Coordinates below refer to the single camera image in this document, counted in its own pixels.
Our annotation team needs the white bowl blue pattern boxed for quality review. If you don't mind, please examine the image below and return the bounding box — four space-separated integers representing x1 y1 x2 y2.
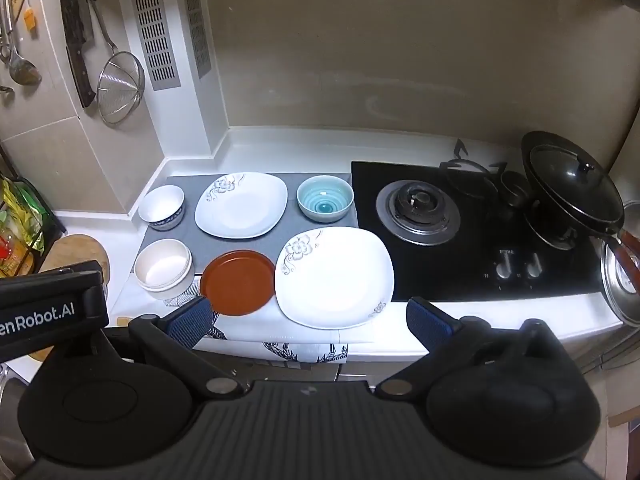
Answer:
138 185 186 232

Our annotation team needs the teal glazed bowl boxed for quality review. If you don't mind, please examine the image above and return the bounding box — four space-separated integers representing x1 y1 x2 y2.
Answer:
296 174 355 223

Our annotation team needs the white floral square plate front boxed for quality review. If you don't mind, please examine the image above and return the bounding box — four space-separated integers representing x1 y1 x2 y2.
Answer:
274 226 395 330

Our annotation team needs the snack packages rack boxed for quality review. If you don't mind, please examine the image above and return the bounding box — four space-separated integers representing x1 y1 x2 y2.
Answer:
1 150 66 278

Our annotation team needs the white floral square plate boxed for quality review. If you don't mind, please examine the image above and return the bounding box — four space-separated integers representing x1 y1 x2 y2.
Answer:
194 172 288 240
274 226 395 330

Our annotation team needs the hanging metal ladle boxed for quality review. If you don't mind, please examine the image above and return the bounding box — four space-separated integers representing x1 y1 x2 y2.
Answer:
4 0 41 86

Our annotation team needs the wire mesh strainer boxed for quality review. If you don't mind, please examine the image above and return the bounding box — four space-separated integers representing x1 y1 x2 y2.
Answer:
89 0 145 127

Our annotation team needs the brown round plate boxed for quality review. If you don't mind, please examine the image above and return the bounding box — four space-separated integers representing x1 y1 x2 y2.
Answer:
200 249 276 316

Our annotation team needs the black gas cooktop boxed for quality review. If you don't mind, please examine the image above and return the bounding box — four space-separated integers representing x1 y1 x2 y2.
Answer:
350 160 601 302

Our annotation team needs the black wok with lid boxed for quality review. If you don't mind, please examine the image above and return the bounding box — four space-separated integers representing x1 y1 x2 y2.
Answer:
521 131 639 287

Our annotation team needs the steel pot lid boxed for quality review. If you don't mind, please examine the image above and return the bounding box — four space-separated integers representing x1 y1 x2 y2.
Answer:
600 199 640 328

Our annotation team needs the white plain bowl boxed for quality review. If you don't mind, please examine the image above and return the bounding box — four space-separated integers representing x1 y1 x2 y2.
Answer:
132 238 195 301

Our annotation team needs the grey counter mat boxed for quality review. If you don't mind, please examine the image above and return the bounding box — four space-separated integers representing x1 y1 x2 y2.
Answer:
136 173 359 271

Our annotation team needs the hanging cleaver knife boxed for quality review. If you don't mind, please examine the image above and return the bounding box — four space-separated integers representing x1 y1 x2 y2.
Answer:
60 0 96 110

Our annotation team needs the white floral square plate back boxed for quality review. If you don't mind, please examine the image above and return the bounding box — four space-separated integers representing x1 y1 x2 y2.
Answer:
194 172 288 240

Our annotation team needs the patterned white cloth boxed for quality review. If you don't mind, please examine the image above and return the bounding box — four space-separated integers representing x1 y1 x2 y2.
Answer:
107 276 348 364

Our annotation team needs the round wooden cutting board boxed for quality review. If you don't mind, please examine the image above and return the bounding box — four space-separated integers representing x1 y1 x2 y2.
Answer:
27 233 111 363

